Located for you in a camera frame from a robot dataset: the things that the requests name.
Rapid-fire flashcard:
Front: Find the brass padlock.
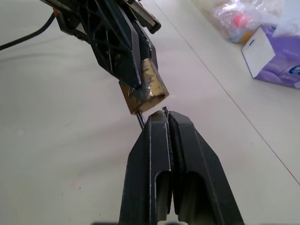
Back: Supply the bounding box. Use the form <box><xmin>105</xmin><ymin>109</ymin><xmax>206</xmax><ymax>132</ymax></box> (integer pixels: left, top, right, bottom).
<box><xmin>119</xmin><ymin>58</ymin><xmax>170</xmax><ymax>130</ymax></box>

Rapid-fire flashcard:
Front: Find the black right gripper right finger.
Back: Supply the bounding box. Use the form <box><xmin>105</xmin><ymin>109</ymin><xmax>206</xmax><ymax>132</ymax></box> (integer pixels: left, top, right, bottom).
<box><xmin>168</xmin><ymin>111</ymin><xmax>246</xmax><ymax>225</ymax></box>

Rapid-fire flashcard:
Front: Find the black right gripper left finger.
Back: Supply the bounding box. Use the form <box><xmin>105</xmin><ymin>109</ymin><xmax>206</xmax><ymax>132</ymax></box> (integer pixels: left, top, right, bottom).
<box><xmin>119</xmin><ymin>110</ymin><xmax>173</xmax><ymax>225</ymax></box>

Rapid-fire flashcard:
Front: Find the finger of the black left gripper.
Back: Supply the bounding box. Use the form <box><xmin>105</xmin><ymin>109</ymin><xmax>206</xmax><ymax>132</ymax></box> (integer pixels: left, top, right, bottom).
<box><xmin>134</xmin><ymin>22</ymin><xmax>158</xmax><ymax>71</ymax></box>
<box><xmin>79</xmin><ymin>0</ymin><xmax>143</xmax><ymax>90</ymax></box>

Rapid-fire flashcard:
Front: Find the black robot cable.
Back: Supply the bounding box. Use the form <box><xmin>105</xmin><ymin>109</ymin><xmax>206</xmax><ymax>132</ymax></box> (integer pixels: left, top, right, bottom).
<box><xmin>0</xmin><ymin>11</ymin><xmax>56</xmax><ymax>51</ymax></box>

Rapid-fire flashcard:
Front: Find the clear plastic bag with items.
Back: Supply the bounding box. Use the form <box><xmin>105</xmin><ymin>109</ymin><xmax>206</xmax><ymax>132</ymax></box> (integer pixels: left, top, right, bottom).
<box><xmin>210</xmin><ymin>0</ymin><xmax>285</xmax><ymax>44</ymax></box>

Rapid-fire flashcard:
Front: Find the purple tissue box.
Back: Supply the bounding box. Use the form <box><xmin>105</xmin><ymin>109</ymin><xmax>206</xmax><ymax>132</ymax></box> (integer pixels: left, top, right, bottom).
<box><xmin>241</xmin><ymin>25</ymin><xmax>300</xmax><ymax>90</ymax></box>

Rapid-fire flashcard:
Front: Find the white tissue sheet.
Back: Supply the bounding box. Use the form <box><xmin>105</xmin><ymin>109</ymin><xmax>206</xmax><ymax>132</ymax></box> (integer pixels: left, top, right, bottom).
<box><xmin>272</xmin><ymin>0</ymin><xmax>300</xmax><ymax>38</ymax></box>

